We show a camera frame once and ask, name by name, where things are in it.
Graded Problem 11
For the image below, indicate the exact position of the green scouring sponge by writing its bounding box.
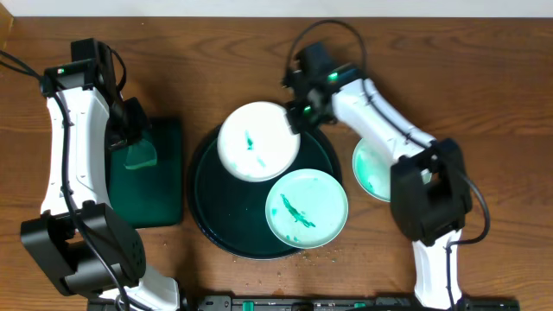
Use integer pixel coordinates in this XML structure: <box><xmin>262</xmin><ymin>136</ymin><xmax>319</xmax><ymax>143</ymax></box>
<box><xmin>124</xmin><ymin>139</ymin><xmax>157</xmax><ymax>170</ymax></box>

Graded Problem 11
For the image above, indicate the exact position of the white plate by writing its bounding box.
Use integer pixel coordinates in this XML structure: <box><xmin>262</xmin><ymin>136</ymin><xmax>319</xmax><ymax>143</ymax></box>
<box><xmin>217</xmin><ymin>101</ymin><xmax>301</xmax><ymax>182</ymax></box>
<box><xmin>353</xmin><ymin>138</ymin><xmax>423</xmax><ymax>202</ymax></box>
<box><xmin>265</xmin><ymin>168</ymin><xmax>349</xmax><ymax>249</ymax></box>

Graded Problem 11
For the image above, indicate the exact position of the white plate bottom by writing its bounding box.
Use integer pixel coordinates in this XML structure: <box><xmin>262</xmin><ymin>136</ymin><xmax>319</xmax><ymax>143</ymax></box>
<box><xmin>265</xmin><ymin>168</ymin><xmax>349</xmax><ymax>249</ymax></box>

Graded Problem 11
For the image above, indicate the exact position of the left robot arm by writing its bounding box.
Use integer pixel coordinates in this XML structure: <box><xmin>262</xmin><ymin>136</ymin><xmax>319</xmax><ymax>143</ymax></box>
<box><xmin>21</xmin><ymin>57</ymin><xmax>181</xmax><ymax>310</ymax></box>

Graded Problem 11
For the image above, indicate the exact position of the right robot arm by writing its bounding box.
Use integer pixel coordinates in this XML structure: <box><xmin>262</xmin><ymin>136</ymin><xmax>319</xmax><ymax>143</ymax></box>
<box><xmin>283</xmin><ymin>65</ymin><xmax>472</xmax><ymax>310</ymax></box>

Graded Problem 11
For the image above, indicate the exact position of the rectangular black tray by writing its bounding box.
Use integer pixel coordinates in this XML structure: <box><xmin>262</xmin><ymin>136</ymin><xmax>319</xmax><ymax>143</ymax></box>
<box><xmin>108</xmin><ymin>118</ymin><xmax>183</xmax><ymax>229</ymax></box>

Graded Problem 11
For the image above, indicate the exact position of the round black tray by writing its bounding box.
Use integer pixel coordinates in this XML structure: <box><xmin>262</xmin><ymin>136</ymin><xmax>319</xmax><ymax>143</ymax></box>
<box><xmin>187</xmin><ymin>130</ymin><xmax>342</xmax><ymax>260</ymax></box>

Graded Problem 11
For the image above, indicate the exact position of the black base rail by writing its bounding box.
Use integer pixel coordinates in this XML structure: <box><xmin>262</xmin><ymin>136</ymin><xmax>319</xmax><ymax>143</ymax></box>
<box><xmin>181</xmin><ymin>295</ymin><xmax>521</xmax><ymax>311</ymax></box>

